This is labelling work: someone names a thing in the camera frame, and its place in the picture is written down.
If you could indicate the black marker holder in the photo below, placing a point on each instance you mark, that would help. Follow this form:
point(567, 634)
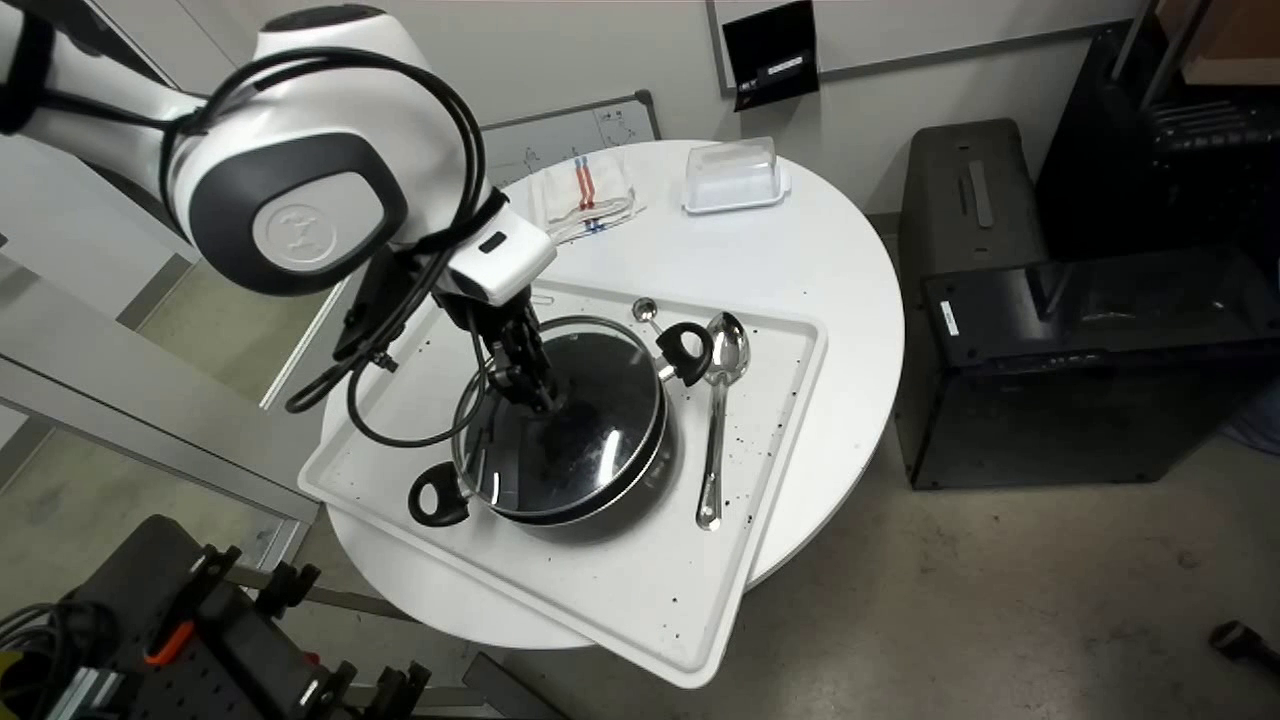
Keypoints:
point(771, 52)

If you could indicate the black cooking pot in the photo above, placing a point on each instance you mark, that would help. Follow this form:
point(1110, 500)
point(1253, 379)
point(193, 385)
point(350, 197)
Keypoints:
point(650, 483)

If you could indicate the clear plastic container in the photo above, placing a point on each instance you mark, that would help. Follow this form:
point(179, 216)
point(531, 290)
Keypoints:
point(734, 178)

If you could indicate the folded white towel red stripe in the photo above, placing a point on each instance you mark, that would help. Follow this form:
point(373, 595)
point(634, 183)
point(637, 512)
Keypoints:
point(585, 195)

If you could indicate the white plastic tray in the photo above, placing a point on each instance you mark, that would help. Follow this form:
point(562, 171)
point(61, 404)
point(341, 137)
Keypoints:
point(603, 586)

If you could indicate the open cardboard box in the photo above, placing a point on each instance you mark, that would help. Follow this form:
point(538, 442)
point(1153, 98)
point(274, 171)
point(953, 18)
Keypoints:
point(1227, 42)

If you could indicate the small metal round piece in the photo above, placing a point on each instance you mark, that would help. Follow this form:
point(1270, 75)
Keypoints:
point(647, 311)

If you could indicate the glass lid with black knob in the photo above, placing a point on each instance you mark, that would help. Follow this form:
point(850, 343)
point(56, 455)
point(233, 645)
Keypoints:
point(603, 426)

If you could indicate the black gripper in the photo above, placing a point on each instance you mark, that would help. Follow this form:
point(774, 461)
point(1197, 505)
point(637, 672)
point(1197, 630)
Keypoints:
point(497, 320)

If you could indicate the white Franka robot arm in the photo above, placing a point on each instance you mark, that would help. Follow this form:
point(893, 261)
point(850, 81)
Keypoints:
point(307, 144)

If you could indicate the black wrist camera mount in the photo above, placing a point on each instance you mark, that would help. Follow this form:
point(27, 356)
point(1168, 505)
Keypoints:
point(401, 302)

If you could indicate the black equipment stand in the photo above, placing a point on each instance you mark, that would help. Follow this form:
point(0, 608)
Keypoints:
point(174, 574)

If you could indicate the low black case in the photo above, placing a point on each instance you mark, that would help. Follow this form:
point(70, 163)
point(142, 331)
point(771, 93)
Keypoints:
point(1064, 385)

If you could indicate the large metal spoon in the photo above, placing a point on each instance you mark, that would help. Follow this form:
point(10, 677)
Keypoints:
point(729, 346)

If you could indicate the grey metal frame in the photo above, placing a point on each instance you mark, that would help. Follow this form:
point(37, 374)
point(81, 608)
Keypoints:
point(132, 426)

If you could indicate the tall black cabinet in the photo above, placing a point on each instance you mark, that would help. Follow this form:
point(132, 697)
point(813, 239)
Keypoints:
point(1172, 172)

